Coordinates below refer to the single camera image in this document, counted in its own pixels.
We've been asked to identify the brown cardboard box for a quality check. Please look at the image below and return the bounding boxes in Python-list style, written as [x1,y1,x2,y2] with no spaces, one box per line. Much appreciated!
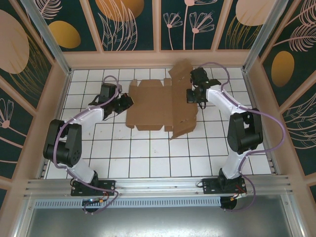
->
[125,59,200,141]

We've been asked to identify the small controller board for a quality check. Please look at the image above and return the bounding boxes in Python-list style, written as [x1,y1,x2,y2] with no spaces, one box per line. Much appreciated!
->
[82,197,111,207]

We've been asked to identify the grey metal sheet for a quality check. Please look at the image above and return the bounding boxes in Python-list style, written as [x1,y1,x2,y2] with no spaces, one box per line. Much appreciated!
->
[13,194,306,237]

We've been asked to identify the aluminium side rail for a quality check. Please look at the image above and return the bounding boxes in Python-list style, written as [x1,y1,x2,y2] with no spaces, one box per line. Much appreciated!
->
[241,70,277,175]

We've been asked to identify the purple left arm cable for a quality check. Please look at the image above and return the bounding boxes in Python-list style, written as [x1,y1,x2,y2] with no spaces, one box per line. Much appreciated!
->
[53,75,123,215]

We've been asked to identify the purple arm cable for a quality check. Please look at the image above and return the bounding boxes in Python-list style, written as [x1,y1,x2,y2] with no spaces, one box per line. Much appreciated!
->
[53,75,123,215]
[198,61,286,213]

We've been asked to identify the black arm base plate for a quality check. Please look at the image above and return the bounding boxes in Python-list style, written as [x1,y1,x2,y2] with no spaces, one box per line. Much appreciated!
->
[71,179,117,197]
[201,178,247,196]

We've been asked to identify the aluminium mounting rail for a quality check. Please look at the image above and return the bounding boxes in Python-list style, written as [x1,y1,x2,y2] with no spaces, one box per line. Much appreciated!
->
[23,175,294,198]

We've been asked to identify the aluminium corner post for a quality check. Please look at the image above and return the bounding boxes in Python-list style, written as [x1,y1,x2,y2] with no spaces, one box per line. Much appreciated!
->
[241,0,286,74]
[19,0,74,78]

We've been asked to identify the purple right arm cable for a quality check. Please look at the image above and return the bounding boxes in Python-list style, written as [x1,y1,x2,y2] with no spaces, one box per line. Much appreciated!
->
[198,61,286,213]

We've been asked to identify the grey slotted cable duct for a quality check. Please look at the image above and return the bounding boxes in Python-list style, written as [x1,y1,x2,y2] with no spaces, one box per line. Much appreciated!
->
[34,197,222,208]

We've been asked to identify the yellow connector with wires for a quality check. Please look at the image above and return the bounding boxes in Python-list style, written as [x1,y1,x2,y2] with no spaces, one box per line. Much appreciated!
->
[231,191,248,202]

